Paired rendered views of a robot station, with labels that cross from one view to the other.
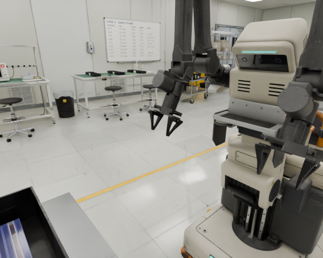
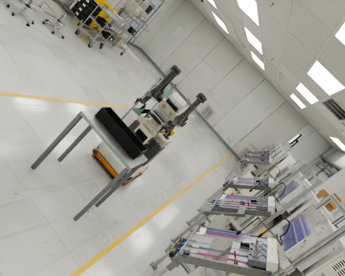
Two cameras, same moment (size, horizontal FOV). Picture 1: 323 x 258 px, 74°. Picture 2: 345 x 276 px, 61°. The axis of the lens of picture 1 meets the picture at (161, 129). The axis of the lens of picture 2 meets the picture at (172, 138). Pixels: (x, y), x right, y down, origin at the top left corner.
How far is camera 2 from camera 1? 2.75 m
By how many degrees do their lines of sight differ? 41
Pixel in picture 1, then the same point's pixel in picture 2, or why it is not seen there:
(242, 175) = (145, 131)
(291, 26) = (183, 103)
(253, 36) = (174, 97)
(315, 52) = (182, 116)
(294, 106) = (173, 124)
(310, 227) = (149, 156)
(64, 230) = not seen: hidden behind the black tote
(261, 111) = (163, 116)
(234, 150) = (147, 122)
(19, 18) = not seen: outside the picture
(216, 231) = not seen: hidden behind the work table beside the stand
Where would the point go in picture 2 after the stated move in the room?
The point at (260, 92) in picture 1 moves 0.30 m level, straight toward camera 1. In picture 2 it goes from (166, 111) to (166, 119)
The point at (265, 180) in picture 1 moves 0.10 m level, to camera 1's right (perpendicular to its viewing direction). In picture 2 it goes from (151, 135) to (156, 138)
